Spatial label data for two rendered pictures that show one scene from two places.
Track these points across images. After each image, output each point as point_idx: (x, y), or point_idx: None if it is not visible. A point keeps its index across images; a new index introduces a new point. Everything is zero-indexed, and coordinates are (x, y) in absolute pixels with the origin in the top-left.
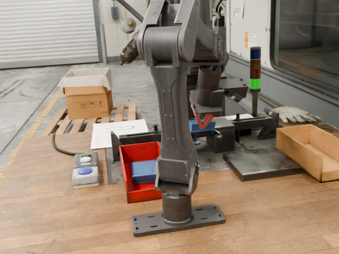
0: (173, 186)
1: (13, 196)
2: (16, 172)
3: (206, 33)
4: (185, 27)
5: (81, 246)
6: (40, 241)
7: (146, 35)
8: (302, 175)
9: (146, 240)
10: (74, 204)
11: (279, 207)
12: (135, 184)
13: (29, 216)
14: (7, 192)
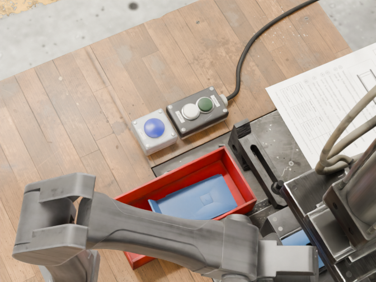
0: None
1: (98, 65)
2: (163, 28)
3: (172, 256)
4: (22, 251)
5: (6, 198)
6: (10, 152)
7: (26, 196)
8: None
9: (27, 264)
10: (90, 149)
11: None
12: None
13: (54, 112)
14: (105, 52)
